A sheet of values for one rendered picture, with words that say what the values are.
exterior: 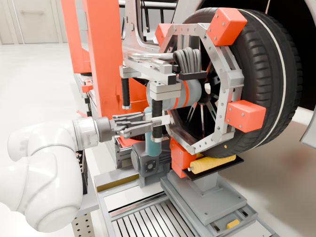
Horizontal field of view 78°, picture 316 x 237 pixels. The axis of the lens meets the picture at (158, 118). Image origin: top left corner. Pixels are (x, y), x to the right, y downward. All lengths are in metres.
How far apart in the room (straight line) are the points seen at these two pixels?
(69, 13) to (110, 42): 1.95
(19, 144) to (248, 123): 0.61
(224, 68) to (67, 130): 0.50
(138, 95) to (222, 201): 0.80
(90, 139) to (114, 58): 0.69
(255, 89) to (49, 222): 0.64
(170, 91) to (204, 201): 0.76
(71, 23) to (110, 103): 1.99
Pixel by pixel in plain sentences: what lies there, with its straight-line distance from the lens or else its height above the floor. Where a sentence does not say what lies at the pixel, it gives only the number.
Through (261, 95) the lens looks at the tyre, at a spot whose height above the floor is 0.91.
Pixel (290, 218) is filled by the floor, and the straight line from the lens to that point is 1.65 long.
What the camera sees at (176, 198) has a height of 0.17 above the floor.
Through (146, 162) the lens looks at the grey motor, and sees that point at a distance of 1.25.
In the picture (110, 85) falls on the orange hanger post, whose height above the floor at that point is 0.80.
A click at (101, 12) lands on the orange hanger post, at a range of 1.16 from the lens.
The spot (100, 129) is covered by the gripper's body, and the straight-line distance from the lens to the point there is 0.57.
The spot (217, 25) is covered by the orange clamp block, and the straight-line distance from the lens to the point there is 0.70.
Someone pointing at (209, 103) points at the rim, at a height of 0.80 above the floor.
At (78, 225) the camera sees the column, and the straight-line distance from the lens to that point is 1.26.
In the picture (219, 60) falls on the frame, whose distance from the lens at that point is 0.69.
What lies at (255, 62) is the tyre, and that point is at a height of 1.01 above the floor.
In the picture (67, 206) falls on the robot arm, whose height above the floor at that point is 0.81.
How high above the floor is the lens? 1.10
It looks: 24 degrees down
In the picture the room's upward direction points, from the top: straight up
